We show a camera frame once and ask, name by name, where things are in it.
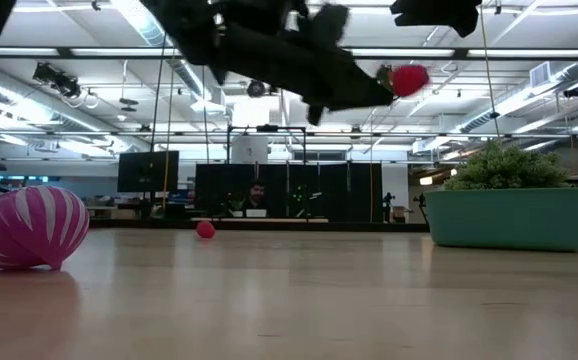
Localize thin hanging cable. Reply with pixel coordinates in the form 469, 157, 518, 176
477, 0, 503, 142

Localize black room partition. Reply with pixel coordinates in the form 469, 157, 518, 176
194, 161, 385, 224

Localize round black ceiling fixture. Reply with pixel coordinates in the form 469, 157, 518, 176
246, 79, 267, 99

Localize green succulent plant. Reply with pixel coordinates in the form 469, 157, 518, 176
442, 139, 570, 192

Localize small red round fruit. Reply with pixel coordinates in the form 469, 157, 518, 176
195, 220, 217, 240

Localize black tripod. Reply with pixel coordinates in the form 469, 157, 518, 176
381, 191, 396, 224

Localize silver ceiling duct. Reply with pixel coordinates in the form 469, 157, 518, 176
111, 0, 215, 104

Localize teal plastic container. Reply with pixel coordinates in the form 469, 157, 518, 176
422, 186, 578, 253

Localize white ceiling vent unit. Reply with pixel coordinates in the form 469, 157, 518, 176
528, 60, 553, 89

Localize black background monitor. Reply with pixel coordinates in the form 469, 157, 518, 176
117, 150, 181, 194

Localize white hanging box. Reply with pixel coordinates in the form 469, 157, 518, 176
230, 135, 270, 166

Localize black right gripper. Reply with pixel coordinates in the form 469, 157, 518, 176
390, 0, 483, 39

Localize person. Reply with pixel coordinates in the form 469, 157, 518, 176
245, 179, 270, 211

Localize long ceiling light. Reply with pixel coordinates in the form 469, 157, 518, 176
346, 47, 456, 58
70, 47, 183, 57
0, 47, 61, 57
467, 48, 578, 58

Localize purple white striped onion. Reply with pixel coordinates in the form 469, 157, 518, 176
0, 185, 91, 272

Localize black ceiling device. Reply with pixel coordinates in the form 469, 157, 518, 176
31, 61, 83, 100

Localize red strawberry green leaves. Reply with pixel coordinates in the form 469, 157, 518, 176
374, 63, 431, 99

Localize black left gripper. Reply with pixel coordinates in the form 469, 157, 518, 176
263, 4, 395, 126

